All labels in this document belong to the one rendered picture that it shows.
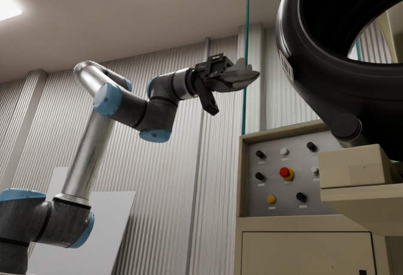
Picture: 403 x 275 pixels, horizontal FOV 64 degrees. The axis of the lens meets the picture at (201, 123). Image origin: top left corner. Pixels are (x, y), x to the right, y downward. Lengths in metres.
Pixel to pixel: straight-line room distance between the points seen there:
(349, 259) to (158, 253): 2.83
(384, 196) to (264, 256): 0.87
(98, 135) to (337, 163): 1.05
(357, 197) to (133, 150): 3.97
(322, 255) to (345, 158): 0.74
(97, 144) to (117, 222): 2.51
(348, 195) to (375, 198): 0.03
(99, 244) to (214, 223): 1.26
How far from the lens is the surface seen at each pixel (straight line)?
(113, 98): 0.88
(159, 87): 0.98
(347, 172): 0.52
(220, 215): 3.56
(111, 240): 3.78
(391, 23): 1.09
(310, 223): 1.27
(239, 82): 0.86
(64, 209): 1.34
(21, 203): 1.31
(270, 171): 1.43
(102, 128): 1.40
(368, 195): 0.50
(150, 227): 3.90
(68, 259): 4.06
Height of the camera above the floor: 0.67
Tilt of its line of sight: 25 degrees up
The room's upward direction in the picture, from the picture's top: 6 degrees clockwise
